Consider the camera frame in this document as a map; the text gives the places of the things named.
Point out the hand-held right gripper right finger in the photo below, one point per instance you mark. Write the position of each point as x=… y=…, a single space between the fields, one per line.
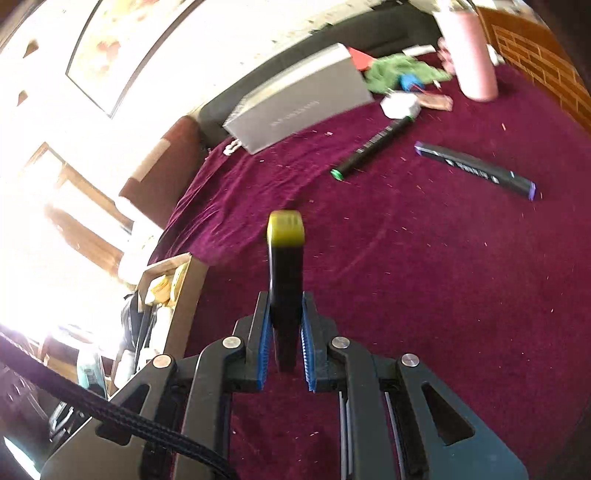
x=307 y=350

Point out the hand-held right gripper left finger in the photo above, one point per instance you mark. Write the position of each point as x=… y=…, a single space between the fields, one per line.
x=264 y=346

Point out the black marker yellow-green cap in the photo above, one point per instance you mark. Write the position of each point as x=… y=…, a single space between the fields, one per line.
x=286 y=277

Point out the cardboard box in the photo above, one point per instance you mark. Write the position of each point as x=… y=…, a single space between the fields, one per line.
x=184 y=300

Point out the yellow snack packet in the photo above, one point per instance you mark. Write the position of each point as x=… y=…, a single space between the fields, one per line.
x=161 y=287

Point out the maroon cloth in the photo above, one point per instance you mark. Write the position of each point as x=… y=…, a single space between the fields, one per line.
x=415 y=254

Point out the red-brown armchair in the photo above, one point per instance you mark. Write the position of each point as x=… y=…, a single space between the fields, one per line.
x=157 y=170

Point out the black marker green cap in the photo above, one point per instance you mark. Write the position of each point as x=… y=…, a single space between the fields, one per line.
x=369 y=145

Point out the wooden chair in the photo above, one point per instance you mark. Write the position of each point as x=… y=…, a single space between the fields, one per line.
x=74 y=217

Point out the black marker purple cap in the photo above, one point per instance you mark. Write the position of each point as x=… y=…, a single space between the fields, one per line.
x=475 y=168

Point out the long grey box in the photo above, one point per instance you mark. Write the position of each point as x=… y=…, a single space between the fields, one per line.
x=300 y=99

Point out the small white packet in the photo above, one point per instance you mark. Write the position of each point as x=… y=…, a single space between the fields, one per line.
x=399 y=104

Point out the small clear packet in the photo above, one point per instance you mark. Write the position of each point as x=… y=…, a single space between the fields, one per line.
x=434 y=101

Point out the small blue object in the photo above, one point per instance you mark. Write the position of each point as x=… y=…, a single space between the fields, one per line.
x=408 y=82

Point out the green cloth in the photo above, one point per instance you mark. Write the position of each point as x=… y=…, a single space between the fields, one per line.
x=397 y=69

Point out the red bag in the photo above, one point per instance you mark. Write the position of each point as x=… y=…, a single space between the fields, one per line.
x=360 y=57

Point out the white paper slip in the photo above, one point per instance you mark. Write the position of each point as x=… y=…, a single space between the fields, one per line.
x=418 y=50

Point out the pink fluffy item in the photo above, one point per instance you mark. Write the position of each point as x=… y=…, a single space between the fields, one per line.
x=444 y=55

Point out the pink bottle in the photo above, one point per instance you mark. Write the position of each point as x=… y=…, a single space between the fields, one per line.
x=468 y=50

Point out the wooden cabinet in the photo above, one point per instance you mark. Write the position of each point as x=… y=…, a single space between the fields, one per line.
x=540 y=50

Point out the framed wall picture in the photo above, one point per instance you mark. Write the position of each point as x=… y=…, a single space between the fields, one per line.
x=124 y=50

